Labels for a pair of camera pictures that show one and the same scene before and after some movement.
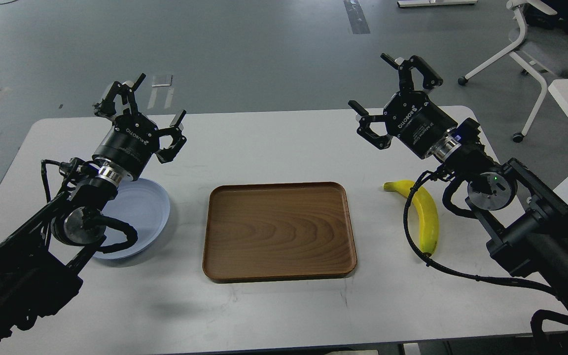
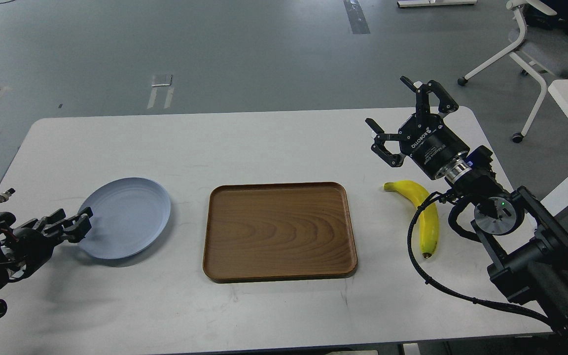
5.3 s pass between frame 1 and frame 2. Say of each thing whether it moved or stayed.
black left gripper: moved
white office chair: stayed
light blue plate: stayed
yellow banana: stayed
